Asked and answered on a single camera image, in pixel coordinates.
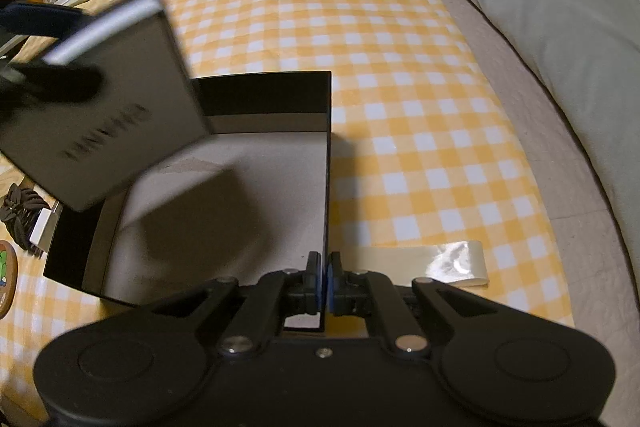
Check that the round green frog coaster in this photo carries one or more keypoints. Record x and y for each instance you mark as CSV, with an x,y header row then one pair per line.
x,y
8,274

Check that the grey pillow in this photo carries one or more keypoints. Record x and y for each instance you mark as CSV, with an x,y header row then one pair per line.
x,y
586,53

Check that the black storage box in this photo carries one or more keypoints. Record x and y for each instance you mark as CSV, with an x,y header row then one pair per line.
x,y
250,199

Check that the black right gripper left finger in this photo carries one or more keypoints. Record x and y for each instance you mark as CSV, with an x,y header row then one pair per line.
x,y
303,289

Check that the finger of the blurred black left gripper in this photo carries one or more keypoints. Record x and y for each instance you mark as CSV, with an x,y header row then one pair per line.
x,y
42,80

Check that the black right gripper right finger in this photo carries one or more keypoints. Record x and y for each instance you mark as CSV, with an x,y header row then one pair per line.
x,y
347,291

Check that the black Chanel perfume box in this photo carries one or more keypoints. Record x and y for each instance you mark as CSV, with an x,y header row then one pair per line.
x,y
145,112

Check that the black hair claw clip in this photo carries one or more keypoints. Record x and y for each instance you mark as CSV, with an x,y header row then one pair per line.
x,y
20,209

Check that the yellow white checkered cloth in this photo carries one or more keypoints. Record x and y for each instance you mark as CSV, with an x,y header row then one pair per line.
x,y
422,151

